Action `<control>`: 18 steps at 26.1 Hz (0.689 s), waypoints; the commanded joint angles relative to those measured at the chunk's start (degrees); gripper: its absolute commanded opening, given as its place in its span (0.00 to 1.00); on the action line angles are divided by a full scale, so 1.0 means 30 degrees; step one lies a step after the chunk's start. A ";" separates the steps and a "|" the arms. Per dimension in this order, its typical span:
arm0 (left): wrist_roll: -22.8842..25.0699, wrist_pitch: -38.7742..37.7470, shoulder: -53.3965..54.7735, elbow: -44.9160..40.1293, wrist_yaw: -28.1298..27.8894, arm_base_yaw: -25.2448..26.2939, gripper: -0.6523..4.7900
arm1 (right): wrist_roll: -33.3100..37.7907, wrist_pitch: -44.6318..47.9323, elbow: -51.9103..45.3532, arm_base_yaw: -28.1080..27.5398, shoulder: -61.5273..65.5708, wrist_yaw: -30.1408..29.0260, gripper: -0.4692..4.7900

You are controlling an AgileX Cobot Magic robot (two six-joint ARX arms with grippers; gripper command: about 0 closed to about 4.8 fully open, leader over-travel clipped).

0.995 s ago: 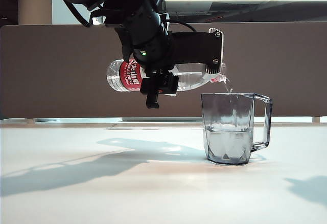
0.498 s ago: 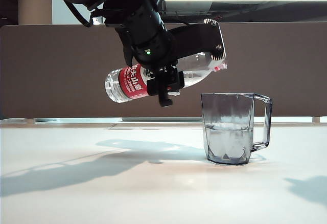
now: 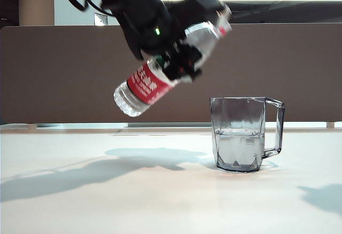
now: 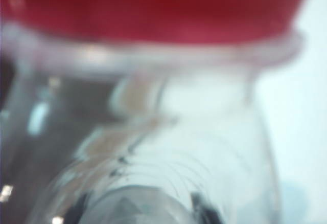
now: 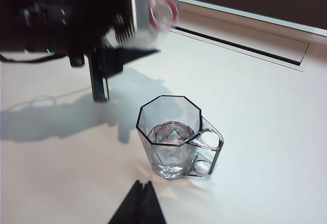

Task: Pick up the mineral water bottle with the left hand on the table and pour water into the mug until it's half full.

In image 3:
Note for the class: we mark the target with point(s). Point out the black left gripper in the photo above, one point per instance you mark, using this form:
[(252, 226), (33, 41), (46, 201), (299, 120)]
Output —
[(149, 31)]

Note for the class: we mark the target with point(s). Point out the clear red-label water bottle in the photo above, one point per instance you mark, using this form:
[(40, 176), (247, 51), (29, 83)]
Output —
[(144, 84)]

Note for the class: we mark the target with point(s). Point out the brown desk partition panel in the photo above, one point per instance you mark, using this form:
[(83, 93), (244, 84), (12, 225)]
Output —
[(267, 65)]

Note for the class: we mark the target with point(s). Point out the beige round column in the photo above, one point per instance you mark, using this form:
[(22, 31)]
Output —
[(34, 1)]

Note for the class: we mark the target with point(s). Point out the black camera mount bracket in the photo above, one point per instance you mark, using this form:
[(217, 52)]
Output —
[(192, 7)]

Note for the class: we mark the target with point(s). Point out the aluminium partition base rail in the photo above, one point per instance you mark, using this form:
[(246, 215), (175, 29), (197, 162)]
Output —
[(173, 124)]

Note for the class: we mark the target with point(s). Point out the small white wall sign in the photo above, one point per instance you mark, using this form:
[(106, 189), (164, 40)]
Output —
[(100, 19)]

